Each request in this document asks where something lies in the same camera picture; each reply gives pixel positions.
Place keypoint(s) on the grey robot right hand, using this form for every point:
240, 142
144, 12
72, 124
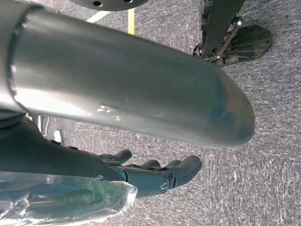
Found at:
118, 81

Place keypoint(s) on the clear plastic wrap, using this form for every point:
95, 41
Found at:
70, 199

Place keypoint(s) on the dark round robot plate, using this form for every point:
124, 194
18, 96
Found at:
108, 3

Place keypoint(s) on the white power strip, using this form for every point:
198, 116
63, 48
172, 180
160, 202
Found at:
58, 136

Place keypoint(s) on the yellow floor tape outline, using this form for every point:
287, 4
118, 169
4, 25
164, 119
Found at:
131, 21

